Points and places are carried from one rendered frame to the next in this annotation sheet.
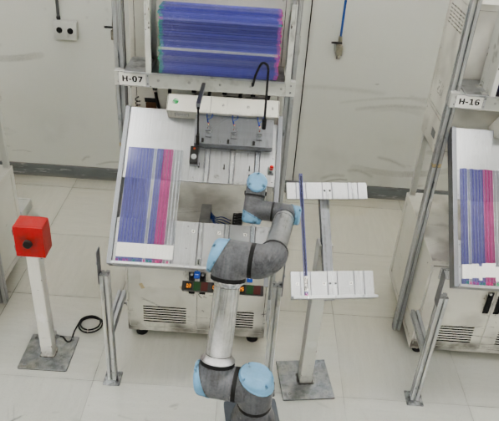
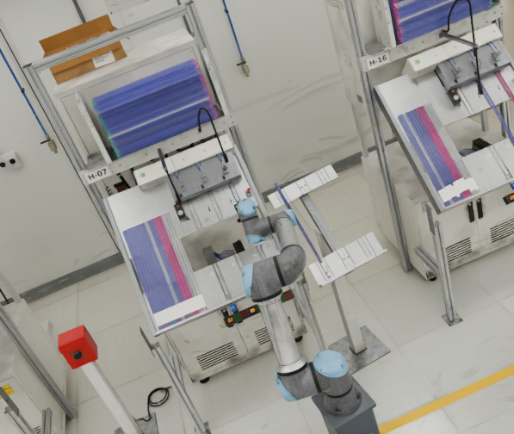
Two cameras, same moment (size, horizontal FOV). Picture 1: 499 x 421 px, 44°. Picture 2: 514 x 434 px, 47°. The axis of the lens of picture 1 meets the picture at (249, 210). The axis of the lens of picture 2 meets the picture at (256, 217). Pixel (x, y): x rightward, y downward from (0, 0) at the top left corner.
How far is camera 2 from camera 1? 0.18 m
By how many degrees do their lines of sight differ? 4
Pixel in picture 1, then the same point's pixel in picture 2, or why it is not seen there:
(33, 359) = not seen: outside the picture
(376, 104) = (297, 97)
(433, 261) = (412, 200)
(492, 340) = (488, 240)
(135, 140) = (125, 223)
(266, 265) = (293, 269)
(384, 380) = (422, 316)
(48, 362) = not seen: outside the picture
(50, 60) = (6, 194)
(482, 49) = (367, 14)
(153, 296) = (201, 345)
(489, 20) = not seen: outside the picture
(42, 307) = (114, 402)
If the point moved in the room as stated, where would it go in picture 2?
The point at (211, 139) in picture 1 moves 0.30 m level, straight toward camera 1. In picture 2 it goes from (188, 192) to (203, 219)
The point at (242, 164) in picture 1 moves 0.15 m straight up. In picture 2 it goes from (223, 199) to (213, 172)
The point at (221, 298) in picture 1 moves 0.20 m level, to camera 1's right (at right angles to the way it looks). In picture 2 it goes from (270, 313) to (322, 291)
